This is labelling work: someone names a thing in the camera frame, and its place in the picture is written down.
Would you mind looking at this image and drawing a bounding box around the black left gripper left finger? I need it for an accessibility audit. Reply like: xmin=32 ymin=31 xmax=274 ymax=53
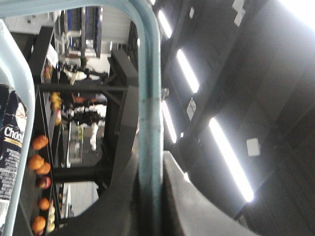
xmin=49 ymin=149 xmax=142 ymax=236

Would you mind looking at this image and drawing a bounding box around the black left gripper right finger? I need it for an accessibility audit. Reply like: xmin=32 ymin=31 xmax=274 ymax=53
xmin=162 ymin=151 xmax=255 ymax=236

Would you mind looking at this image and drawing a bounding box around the dark blue Chocofello cookie box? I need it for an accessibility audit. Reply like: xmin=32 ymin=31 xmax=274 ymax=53
xmin=0 ymin=84 xmax=28 ymax=232

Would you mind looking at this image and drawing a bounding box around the light blue plastic basket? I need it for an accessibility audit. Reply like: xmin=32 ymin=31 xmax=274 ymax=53
xmin=0 ymin=0 xmax=163 ymax=236

